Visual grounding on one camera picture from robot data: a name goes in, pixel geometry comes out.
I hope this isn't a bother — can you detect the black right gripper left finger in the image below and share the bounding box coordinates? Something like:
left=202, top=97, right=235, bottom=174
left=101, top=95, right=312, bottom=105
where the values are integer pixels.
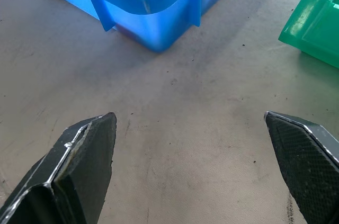
left=0, top=112, right=118, bottom=224

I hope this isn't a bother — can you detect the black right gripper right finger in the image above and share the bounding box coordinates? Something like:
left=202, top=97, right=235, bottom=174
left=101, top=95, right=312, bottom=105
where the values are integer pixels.
left=264, top=111, right=339, bottom=224

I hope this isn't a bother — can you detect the green plastic bin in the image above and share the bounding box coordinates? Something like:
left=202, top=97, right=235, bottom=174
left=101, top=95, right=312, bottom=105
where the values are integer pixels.
left=278, top=0, right=339, bottom=69

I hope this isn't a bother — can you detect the blue plastic bin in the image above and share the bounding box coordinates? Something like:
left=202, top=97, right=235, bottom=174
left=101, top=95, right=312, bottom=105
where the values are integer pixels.
left=14, top=0, right=251, bottom=53

